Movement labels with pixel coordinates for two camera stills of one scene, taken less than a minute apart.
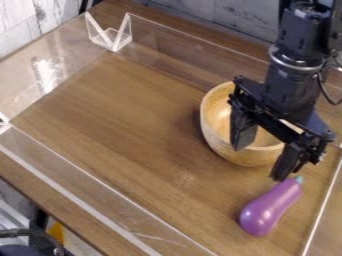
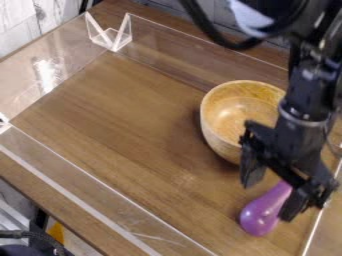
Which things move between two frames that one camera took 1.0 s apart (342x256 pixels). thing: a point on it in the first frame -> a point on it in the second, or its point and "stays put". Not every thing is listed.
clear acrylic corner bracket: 109,38 stays put
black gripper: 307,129 -> 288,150
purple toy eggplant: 260,214 stays put
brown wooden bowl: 215,112 stays put
